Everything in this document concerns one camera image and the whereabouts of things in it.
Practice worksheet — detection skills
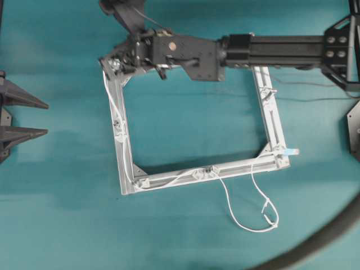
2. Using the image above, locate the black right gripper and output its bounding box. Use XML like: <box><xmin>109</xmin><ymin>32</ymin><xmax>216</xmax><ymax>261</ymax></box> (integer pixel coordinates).
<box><xmin>98</xmin><ymin>29</ymin><xmax>156</xmax><ymax>79</ymax></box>

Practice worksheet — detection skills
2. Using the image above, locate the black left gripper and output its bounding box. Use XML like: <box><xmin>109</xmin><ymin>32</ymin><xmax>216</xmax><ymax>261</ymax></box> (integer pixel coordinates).
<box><xmin>1</xmin><ymin>70</ymin><xmax>49</xmax><ymax>163</ymax></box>

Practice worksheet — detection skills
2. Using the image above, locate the white cable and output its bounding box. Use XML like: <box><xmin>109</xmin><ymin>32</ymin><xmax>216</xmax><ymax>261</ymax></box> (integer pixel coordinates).
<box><xmin>103</xmin><ymin>70</ymin><xmax>280</xmax><ymax>232</ymax></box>

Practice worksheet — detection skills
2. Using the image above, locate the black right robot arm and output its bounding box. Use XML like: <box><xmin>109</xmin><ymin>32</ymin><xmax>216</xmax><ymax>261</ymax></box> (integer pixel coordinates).
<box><xmin>100</xmin><ymin>14</ymin><xmax>359</xmax><ymax>92</ymax></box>

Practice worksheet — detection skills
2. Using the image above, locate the thin black right camera cable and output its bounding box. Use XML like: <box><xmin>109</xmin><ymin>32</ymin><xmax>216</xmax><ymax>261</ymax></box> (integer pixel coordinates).
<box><xmin>132</xmin><ymin>7</ymin><xmax>360</xmax><ymax>102</ymax></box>

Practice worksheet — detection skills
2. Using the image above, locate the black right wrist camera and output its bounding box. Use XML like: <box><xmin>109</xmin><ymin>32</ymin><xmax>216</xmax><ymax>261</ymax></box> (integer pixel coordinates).
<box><xmin>99</xmin><ymin>0</ymin><xmax>145</xmax><ymax>34</ymax></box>

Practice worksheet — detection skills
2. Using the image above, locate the square aluminium extrusion frame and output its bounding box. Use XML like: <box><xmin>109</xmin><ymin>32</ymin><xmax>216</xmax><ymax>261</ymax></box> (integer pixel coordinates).
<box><xmin>102</xmin><ymin>64</ymin><xmax>299</xmax><ymax>195</ymax></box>

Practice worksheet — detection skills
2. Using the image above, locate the black vertical frame post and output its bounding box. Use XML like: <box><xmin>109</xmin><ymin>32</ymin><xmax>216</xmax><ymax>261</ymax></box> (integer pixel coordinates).
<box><xmin>348</xmin><ymin>0</ymin><xmax>360</xmax><ymax>16</ymax></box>

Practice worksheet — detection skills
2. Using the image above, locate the thick black corrugated hose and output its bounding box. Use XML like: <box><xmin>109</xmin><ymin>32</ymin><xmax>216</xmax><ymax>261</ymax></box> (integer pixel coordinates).
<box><xmin>250</xmin><ymin>193</ymin><xmax>360</xmax><ymax>270</ymax></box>

